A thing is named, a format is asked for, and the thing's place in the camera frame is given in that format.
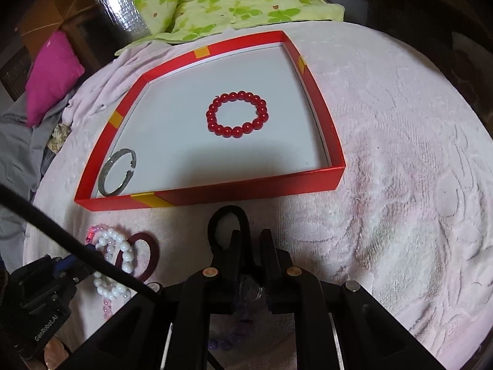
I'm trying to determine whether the red cardboard box lid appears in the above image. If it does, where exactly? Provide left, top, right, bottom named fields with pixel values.
left=74, top=30, right=346, bottom=212

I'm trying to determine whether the purple bead bracelet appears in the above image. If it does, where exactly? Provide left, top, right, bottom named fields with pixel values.
left=208, top=316, right=255, bottom=351

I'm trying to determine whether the brown wooden cabinet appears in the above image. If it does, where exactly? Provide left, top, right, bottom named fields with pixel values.
left=15, top=0, right=101, bottom=66

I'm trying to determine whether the red bead bracelet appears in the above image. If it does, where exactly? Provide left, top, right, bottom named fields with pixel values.
left=206, top=90, right=269, bottom=138

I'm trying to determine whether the green floral quilt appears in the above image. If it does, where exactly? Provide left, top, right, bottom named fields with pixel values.
left=92, top=0, right=344, bottom=45

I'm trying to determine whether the small patterned cloth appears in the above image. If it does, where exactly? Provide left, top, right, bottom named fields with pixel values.
left=46, top=123, right=72, bottom=153

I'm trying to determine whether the magenta pillow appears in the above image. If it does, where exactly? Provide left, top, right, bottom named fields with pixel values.
left=26, top=31, right=85, bottom=128

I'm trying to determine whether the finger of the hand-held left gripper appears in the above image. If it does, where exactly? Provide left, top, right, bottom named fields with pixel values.
left=54, top=241, right=99, bottom=284

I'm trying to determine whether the black cable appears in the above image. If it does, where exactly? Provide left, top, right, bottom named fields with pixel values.
left=0, top=183, right=162, bottom=305

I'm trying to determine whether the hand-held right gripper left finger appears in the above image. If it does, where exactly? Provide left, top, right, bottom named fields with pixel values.
left=65, top=230, right=252, bottom=370

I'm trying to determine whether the black hair tie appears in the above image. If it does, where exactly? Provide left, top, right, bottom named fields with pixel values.
left=208, top=205, right=251, bottom=263

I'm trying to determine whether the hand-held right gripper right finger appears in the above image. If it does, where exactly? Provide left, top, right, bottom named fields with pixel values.
left=260, top=229, right=443, bottom=370

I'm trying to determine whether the pink crystal bracelet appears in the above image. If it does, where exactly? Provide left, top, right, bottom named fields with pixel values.
left=85, top=224, right=116, bottom=320

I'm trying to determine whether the white pearl bracelet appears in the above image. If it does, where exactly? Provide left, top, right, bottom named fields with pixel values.
left=92, top=228, right=136, bottom=301

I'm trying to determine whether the pale pink blanket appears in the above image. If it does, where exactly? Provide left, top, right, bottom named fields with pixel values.
left=23, top=21, right=493, bottom=370

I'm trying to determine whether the dark red hair tie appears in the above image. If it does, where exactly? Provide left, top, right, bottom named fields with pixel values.
left=116, top=232, right=160, bottom=284

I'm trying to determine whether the grey metal bangle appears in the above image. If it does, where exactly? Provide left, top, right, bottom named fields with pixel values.
left=97, top=148, right=137, bottom=197

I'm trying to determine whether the grey bed sheet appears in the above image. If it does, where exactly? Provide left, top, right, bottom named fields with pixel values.
left=0, top=96, right=74, bottom=209

